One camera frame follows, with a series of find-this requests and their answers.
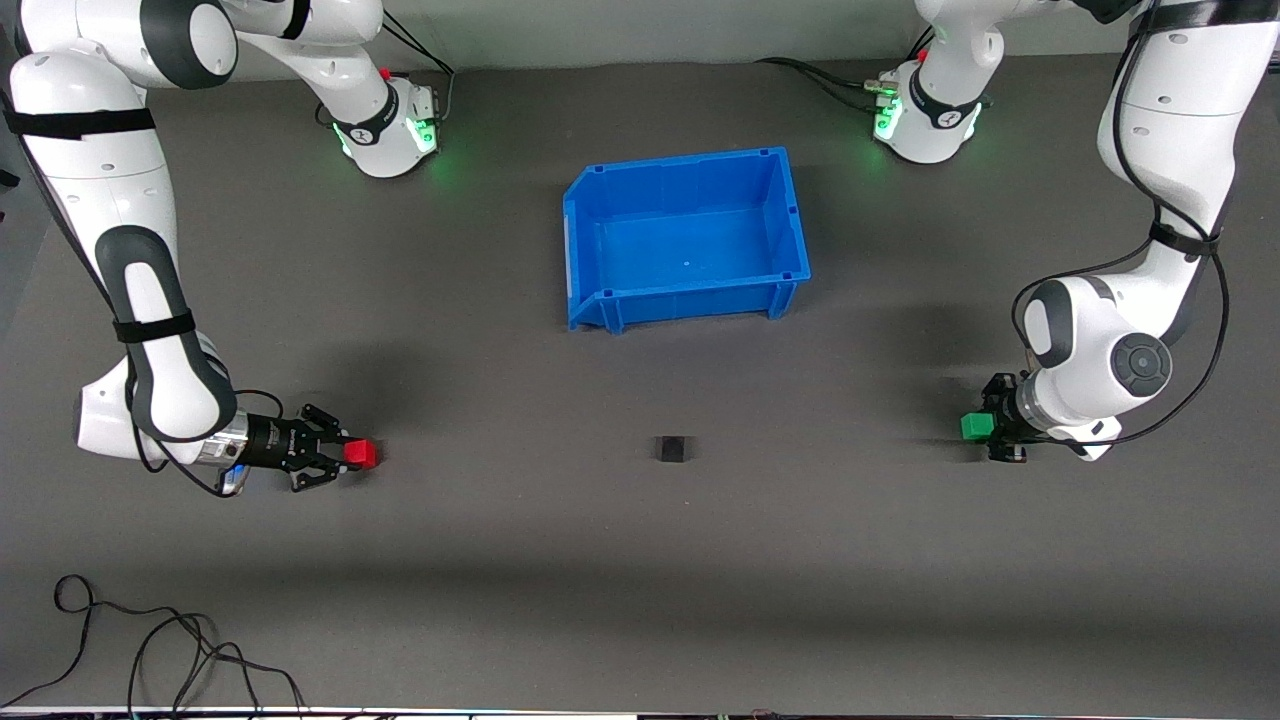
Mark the red cube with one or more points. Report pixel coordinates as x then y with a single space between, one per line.
362 454

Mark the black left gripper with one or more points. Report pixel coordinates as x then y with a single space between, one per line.
1003 417

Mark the dark grey table mat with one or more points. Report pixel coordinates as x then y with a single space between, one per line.
500 550

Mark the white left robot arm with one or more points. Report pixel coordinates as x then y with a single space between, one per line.
1170 120

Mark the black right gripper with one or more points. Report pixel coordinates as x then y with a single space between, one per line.
270 441

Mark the blue plastic storage bin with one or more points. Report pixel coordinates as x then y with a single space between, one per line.
690 250

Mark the green cube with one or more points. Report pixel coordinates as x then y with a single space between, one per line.
976 427

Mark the black cube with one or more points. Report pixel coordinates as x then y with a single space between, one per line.
671 450

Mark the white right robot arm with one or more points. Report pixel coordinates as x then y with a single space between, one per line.
130 200

